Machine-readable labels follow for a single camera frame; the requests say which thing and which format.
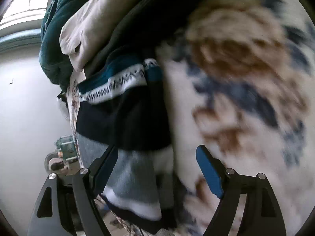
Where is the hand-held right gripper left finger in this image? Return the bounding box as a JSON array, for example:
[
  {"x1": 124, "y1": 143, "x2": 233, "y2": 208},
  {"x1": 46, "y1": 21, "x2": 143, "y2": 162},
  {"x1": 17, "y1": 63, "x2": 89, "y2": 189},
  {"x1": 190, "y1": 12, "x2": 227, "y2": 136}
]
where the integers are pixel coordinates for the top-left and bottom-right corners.
[{"x1": 27, "y1": 145, "x2": 119, "y2": 236}]

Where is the dark folded garment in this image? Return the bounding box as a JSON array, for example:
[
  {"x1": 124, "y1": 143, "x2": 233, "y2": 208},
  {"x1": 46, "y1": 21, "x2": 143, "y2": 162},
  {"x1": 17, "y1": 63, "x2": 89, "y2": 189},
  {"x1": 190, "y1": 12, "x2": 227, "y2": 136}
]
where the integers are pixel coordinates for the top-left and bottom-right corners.
[{"x1": 84, "y1": 0, "x2": 227, "y2": 81}]

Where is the green basket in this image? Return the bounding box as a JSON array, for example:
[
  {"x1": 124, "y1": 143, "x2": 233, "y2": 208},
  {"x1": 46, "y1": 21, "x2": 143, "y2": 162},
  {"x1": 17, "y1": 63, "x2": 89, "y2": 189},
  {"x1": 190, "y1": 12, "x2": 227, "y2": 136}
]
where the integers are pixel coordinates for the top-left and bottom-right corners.
[{"x1": 55, "y1": 135, "x2": 78, "y2": 164}]

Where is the grey bucket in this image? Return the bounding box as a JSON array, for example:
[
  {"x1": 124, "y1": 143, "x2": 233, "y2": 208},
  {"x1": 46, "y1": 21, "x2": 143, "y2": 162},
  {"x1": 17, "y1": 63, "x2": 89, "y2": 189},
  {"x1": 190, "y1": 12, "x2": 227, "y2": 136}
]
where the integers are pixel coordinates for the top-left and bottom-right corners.
[{"x1": 44, "y1": 152, "x2": 65, "y2": 175}]

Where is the beige folded garment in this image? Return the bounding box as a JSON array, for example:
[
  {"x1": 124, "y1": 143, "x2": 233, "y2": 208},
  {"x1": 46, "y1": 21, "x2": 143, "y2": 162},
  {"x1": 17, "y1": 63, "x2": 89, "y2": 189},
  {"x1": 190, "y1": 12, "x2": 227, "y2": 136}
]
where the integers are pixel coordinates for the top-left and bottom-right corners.
[{"x1": 60, "y1": 0, "x2": 158, "y2": 72}]

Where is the floral bed sheet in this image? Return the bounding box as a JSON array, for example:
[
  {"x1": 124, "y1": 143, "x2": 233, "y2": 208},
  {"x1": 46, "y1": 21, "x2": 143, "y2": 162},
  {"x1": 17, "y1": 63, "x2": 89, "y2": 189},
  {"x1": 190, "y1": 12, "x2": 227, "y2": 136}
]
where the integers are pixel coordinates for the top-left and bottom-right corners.
[{"x1": 66, "y1": 0, "x2": 314, "y2": 236}]

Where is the teal quilt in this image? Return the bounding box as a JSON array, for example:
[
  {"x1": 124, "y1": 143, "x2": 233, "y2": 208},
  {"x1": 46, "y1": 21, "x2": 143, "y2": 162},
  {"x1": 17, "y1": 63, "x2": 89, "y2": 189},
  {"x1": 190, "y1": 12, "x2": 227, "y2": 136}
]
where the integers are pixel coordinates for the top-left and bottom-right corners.
[{"x1": 39, "y1": 0, "x2": 99, "y2": 85}]

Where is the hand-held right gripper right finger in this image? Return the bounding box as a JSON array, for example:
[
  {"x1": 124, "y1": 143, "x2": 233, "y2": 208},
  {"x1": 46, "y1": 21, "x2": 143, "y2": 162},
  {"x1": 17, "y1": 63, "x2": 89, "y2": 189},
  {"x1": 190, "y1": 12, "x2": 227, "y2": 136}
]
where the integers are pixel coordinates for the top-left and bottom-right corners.
[{"x1": 196, "y1": 145, "x2": 287, "y2": 236}]

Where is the barred window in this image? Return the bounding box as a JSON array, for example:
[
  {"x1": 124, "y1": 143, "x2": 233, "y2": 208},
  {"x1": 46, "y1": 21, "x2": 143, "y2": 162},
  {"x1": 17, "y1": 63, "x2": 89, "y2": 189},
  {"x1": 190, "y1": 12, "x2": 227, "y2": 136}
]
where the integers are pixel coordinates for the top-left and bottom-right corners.
[{"x1": 0, "y1": 0, "x2": 53, "y2": 30}]

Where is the striped knit sweater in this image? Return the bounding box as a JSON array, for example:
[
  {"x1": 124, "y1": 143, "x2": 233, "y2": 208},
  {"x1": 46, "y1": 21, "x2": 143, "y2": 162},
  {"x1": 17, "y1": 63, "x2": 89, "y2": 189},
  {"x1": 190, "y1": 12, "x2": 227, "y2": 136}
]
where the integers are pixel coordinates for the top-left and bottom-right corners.
[{"x1": 75, "y1": 52, "x2": 179, "y2": 228}]

